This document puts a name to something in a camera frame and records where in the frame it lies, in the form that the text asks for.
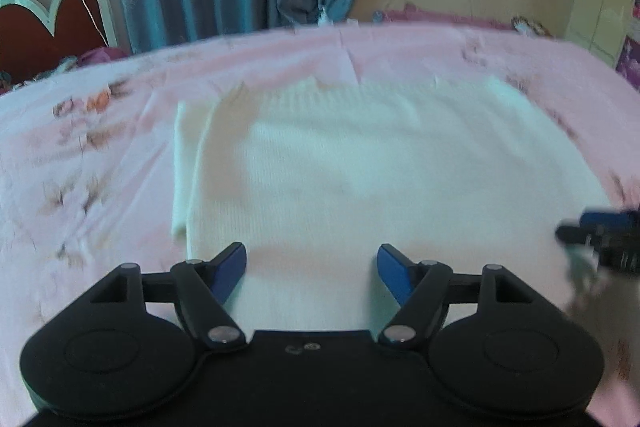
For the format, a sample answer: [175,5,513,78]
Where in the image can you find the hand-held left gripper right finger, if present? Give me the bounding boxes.
[376,243,534,349]

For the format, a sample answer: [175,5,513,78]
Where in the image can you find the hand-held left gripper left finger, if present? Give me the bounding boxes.
[89,242,248,352]

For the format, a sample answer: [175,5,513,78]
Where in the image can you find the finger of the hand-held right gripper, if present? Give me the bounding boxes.
[555,208,636,248]

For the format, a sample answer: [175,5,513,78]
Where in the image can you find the cream knit sweater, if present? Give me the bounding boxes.
[171,75,614,334]

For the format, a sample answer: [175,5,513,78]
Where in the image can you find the pink floral bed sheet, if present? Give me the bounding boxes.
[0,23,640,427]

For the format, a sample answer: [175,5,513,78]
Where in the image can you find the pink printed panel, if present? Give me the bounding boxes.
[614,0,640,90]

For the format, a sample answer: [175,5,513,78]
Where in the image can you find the checked patterned pillow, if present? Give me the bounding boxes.
[512,16,554,39]

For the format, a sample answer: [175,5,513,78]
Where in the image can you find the pink pillow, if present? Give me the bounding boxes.
[372,4,517,28]

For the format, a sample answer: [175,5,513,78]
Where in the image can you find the red heart-shaped headboard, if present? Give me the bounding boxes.
[0,0,119,86]

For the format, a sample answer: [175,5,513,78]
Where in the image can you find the thin white cable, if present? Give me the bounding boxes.
[74,0,109,46]

